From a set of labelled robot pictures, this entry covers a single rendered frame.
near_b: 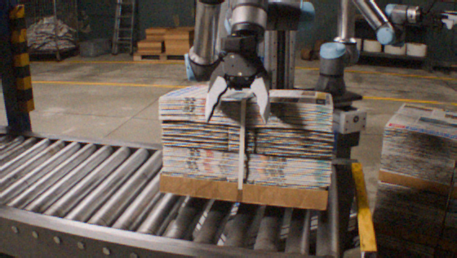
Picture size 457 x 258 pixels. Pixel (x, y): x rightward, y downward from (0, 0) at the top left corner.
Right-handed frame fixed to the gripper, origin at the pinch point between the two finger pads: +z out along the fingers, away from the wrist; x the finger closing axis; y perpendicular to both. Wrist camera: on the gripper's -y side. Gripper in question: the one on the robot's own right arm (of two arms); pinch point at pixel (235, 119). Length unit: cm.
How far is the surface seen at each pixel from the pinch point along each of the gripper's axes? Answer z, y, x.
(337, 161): -3, 48, -22
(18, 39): -41, 39, 102
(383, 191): 0, 85, -42
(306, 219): 16.5, 20.7, -14.3
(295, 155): 4.2, 9.8, -11.2
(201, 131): 0.7, 8.2, 8.8
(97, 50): -308, 584, 440
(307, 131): -0.4, 7.6, -13.4
